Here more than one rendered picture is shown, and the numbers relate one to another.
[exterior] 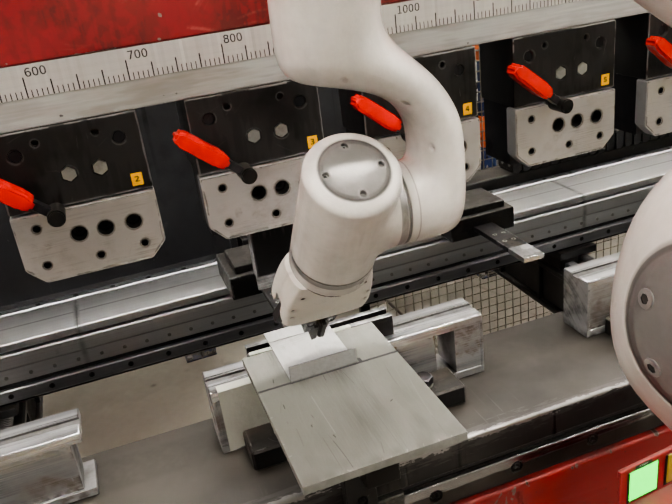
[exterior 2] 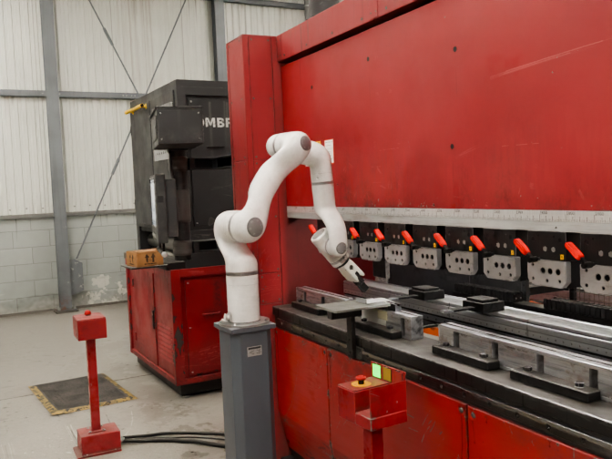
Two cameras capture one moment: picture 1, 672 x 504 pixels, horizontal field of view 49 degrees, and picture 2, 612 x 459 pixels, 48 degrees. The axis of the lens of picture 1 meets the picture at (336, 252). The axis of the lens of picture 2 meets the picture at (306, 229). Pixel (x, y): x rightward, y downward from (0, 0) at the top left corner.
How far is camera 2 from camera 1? 2.76 m
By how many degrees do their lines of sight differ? 80
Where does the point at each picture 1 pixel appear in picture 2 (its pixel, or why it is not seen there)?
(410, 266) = (464, 317)
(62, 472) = not seen: hidden behind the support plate
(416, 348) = (396, 319)
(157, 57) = (356, 210)
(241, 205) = (364, 250)
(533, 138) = (416, 258)
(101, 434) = not seen: hidden behind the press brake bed
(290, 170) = (372, 245)
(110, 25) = (351, 201)
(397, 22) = (391, 212)
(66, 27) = (347, 200)
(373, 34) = (319, 209)
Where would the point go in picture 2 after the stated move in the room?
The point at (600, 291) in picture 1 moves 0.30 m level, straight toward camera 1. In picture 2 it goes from (443, 331) to (362, 331)
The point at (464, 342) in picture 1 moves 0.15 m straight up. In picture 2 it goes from (406, 325) to (405, 288)
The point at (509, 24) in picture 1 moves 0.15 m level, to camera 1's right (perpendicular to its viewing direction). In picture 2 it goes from (412, 219) to (425, 221)
